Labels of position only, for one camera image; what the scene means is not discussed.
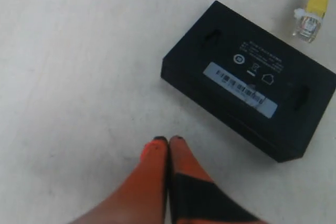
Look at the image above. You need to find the black network switch box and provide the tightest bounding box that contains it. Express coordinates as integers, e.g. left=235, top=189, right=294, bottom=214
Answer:
left=161, top=1, right=335, bottom=163

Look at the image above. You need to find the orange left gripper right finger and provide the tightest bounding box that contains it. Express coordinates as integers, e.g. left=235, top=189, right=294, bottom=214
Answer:
left=169, top=136, right=263, bottom=223

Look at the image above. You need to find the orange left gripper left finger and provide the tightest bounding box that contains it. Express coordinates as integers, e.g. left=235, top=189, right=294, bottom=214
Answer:
left=72, top=136, right=169, bottom=223

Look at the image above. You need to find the yellow ethernet cable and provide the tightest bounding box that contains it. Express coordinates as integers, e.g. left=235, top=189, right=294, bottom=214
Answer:
left=292, top=0, right=336, bottom=44

